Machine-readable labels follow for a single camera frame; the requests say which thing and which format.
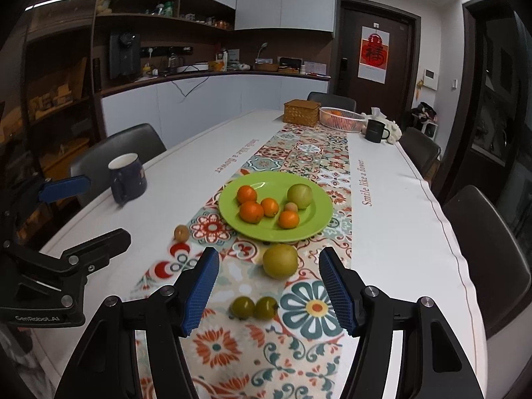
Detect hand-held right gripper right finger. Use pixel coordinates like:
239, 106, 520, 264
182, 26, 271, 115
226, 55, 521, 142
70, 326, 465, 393
319, 246, 485, 399

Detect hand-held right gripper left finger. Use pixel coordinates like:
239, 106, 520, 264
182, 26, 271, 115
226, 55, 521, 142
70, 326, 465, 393
62, 247, 220, 399

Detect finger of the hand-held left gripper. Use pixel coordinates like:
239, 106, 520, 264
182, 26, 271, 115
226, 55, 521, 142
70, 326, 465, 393
0, 173, 92, 234
0, 228, 132, 277

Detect yellow-green pear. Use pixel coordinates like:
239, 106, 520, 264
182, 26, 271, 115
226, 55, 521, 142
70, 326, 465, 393
262, 244, 299, 280

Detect green plate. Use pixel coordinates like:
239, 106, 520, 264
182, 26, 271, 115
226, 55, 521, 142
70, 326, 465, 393
218, 171, 334, 242

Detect green apple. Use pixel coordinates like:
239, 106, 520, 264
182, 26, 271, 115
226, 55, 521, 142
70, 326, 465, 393
287, 184, 314, 209

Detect small green tomato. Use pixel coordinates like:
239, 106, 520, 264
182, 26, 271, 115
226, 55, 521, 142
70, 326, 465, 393
230, 296, 256, 321
254, 296, 280, 321

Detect dark blue mug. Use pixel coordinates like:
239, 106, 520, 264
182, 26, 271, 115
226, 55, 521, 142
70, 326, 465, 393
108, 153, 148, 206

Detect floral patterned table runner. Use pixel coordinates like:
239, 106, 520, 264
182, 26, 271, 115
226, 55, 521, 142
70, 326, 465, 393
135, 122, 354, 399

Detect grey chair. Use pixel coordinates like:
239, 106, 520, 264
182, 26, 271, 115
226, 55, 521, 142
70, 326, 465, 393
307, 91, 357, 112
70, 123, 167, 208
401, 127, 442, 177
442, 185, 532, 339

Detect black coffee machine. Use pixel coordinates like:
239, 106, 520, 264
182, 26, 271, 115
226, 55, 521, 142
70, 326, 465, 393
109, 32, 142, 80

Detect black mug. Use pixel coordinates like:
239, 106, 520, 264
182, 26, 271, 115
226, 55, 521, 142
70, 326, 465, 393
365, 119, 391, 144

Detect white crumpled cloth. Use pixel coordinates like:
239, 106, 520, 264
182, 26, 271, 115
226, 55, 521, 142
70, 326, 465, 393
361, 107, 402, 145

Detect wicker box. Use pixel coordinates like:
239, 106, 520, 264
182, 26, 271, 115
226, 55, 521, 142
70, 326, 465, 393
284, 99, 322, 126

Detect dark bag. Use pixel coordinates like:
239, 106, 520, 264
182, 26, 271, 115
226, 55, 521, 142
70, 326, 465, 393
411, 102, 438, 121

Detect white base cabinets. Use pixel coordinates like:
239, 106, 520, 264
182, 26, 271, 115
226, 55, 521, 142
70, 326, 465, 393
100, 72, 331, 150

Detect black tray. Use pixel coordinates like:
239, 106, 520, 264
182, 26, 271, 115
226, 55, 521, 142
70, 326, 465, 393
278, 56, 303, 73

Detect glass sliding door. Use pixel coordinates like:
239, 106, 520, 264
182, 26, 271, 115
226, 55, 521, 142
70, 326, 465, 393
463, 0, 532, 233

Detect red and white calendar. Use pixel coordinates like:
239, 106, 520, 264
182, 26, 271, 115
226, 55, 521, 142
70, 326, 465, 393
357, 23, 391, 80

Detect dark brown door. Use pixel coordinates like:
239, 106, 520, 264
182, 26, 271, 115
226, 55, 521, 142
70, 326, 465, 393
334, 0, 417, 113

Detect black cable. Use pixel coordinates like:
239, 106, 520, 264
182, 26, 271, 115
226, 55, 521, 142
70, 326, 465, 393
170, 77, 208, 97

